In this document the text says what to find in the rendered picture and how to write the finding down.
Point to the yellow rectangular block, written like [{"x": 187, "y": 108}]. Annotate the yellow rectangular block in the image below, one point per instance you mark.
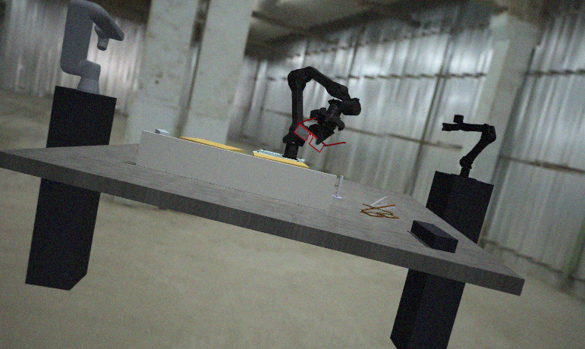
[{"x": 210, "y": 143}]

